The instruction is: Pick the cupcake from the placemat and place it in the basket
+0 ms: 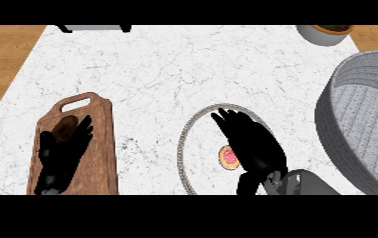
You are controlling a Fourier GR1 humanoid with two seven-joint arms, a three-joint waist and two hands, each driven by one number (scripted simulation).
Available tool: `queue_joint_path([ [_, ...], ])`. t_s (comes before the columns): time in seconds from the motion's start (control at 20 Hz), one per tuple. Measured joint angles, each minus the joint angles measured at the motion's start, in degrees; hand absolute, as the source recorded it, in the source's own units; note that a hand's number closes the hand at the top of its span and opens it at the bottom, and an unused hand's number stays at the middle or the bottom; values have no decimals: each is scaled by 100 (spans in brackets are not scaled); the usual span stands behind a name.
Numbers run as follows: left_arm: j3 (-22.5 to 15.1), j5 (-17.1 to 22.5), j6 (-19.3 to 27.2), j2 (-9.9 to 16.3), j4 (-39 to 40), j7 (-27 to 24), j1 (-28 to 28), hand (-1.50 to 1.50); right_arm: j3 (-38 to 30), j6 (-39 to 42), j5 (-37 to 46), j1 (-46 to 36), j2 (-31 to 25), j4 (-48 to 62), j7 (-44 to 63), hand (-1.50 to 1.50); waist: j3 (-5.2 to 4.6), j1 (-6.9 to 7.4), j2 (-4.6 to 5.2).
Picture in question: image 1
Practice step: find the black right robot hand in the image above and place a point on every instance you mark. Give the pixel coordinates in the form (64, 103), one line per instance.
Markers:
(256, 145)

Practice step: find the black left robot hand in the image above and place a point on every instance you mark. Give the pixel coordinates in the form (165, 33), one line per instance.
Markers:
(64, 155)

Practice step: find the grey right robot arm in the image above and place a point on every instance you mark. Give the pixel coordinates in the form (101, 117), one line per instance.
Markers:
(300, 183)

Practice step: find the pink frosted cupcake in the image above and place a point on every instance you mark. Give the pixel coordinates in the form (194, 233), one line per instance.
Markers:
(227, 157)

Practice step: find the round white placemat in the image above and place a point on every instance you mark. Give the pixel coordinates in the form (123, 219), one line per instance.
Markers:
(194, 138)

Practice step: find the grey wicker basket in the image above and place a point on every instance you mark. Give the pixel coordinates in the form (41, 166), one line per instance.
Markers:
(352, 125)

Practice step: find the brown wooden cutting board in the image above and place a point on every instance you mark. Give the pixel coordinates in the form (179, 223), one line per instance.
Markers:
(90, 148)

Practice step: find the brown potato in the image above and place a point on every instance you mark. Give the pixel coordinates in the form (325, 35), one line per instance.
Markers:
(64, 128)

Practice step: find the white plant pot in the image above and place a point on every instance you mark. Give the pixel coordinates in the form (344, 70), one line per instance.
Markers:
(322, 35)

